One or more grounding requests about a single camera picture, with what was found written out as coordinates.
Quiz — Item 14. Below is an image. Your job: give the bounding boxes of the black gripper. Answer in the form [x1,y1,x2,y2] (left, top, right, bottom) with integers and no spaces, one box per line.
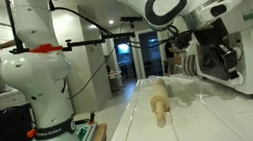
[192,17,241,85]

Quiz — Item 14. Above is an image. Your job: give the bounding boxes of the white round microwave knob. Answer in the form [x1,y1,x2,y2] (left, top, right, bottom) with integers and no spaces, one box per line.
[232,45,244,62]
[234,71,246,87]

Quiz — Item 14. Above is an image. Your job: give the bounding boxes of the stacked plates in rack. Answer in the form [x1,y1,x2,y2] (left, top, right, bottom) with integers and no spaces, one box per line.
[179,53,200,78]

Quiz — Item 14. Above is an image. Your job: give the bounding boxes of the person in dark clothes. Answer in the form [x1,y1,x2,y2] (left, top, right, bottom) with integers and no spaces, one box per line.
[162,39,182,77]

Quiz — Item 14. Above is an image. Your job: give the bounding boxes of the wooden rolling pin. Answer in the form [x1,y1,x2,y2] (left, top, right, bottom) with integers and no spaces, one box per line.
[146,76,180,130]

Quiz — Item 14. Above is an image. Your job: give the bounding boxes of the white background table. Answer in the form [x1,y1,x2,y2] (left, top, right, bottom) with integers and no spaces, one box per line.
[107,69,126,91]

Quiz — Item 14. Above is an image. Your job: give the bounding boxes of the orange black spring clamp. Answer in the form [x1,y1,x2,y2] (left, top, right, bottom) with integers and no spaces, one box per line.
[86,111,97,126]
[25,127,38,139]

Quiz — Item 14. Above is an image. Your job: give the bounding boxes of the orange clamp on bar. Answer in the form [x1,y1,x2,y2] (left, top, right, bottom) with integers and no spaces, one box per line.
[29,41,64,56]

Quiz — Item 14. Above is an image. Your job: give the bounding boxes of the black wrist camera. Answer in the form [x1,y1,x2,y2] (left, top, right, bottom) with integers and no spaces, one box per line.
[172,31,196,51]

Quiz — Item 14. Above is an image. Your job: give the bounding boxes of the black stereo camera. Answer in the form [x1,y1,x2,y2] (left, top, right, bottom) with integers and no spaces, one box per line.
[119,12,144,26]

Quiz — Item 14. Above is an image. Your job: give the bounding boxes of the black hanging cable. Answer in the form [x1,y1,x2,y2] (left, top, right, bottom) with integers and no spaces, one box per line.
[61,45,124,100]

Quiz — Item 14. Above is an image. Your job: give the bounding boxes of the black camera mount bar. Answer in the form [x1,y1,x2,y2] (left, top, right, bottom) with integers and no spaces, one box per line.
[1,0,137,62]

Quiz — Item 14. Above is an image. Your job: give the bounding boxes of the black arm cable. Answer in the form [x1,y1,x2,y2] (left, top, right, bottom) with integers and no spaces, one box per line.
[48,0,197,62]

